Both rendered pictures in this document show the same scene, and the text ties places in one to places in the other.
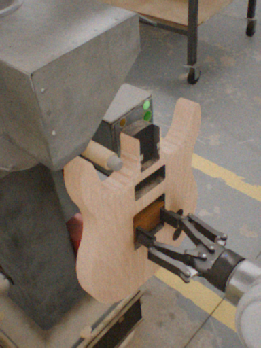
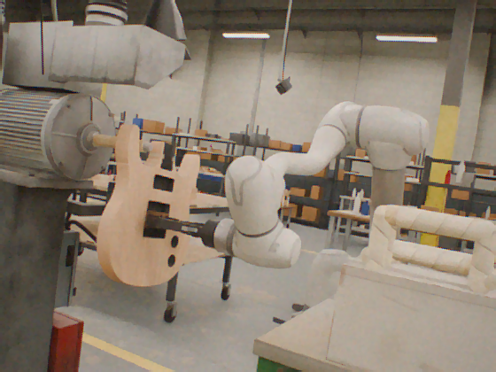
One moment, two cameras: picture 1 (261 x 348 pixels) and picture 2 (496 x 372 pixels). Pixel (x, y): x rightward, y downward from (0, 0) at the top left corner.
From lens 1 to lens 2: 0.92 m
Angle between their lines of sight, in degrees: 45
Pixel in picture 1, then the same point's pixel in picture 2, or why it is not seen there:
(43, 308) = not seen: outside the picture
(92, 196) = (132, 151)
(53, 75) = (150, 35)
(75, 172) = (127, 128)
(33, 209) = (37, 259)
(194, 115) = (196, 160)
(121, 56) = (174, 58)
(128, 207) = (148, 188)
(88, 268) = (112, 216)
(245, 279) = (228, 221)
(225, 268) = (214, 221)
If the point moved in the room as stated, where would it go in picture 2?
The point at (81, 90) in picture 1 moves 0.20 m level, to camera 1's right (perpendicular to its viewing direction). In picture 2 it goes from (157, 55) to (235, 71)
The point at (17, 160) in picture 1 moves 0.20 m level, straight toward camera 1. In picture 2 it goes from (67, 160) to (90, 167)
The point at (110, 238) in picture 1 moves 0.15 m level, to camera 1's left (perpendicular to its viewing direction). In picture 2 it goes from (132, 201) to (71, 194)
